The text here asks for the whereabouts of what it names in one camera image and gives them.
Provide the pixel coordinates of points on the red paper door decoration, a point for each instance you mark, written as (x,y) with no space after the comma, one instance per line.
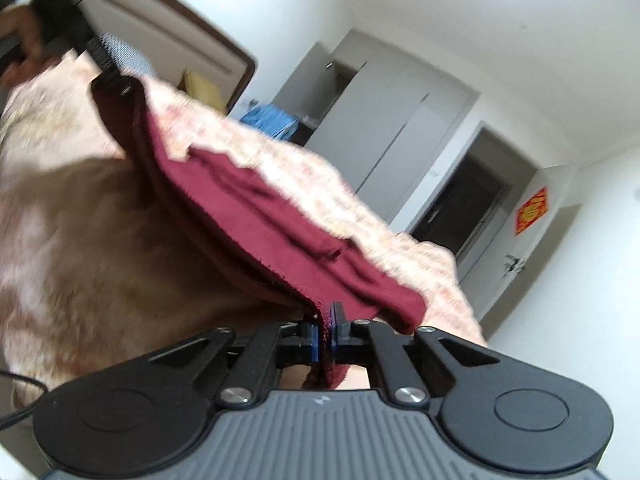
(531,211)

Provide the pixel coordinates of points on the dark red long-sleeved sweater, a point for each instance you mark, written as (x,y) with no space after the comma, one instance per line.
(280,230)

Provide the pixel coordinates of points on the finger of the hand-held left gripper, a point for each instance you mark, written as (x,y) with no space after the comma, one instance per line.
(111,70)

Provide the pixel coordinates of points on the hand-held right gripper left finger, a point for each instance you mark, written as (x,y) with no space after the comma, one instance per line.
(312,346)

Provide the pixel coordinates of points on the blue cloth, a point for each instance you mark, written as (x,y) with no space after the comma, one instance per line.
(270,121)

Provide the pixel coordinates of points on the yellow pillow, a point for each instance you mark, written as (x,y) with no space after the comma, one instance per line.
(205,90)

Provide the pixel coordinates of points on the person's left hand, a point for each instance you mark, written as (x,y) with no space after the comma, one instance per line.
(25,35)

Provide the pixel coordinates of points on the upholstered wooden headboard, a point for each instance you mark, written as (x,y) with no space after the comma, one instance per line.
(200,50)

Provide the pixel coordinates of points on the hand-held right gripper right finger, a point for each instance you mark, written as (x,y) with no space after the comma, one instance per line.
(336,341)

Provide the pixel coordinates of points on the white door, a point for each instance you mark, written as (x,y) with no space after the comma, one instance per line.
(540,250)

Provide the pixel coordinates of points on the floral pink blanket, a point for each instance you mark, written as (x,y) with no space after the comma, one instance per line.
(75,210)

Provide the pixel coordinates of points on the houndstooth pillow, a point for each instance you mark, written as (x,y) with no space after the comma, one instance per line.
(127,55)

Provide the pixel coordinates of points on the grey built-in wardrobe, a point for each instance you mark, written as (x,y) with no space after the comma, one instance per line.
(370,110)

